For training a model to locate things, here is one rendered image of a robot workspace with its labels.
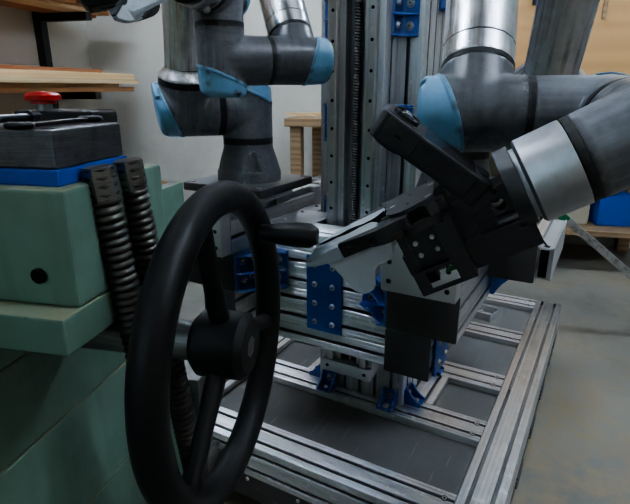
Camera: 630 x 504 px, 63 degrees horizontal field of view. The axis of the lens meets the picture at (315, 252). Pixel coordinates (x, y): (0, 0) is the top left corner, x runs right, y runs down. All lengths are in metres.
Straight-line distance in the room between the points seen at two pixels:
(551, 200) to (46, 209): 0.38
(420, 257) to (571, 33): 0.53
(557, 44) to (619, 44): 2.91
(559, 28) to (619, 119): 0.46
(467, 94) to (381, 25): 0.63
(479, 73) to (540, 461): 1.35
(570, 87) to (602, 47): 3.25
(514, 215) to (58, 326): 0.37
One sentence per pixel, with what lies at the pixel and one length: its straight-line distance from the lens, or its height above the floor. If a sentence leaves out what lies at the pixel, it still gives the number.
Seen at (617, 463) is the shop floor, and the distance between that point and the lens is 1.82.
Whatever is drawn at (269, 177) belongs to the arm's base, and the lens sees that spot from 1.20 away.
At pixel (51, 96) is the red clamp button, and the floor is 1.02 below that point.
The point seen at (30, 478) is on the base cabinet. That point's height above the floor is 0.68.
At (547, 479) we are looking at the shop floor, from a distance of 1.67.
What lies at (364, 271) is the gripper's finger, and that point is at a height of 0.86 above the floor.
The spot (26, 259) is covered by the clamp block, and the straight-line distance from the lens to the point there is 0.44.
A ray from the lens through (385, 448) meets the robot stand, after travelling 1.32.
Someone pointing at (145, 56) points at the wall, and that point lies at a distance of 4.38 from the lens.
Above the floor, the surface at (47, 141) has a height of 0.99.
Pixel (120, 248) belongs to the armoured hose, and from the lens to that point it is 0.43.
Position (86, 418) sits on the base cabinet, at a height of 0.69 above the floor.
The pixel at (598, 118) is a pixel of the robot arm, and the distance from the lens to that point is 0.45.
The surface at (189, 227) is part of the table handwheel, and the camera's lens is 0.37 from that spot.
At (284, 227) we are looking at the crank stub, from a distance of 0.49.
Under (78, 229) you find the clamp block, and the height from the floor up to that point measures 0.93.
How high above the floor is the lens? 1.03
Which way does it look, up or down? 18 degrees down
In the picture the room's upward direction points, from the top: straight up
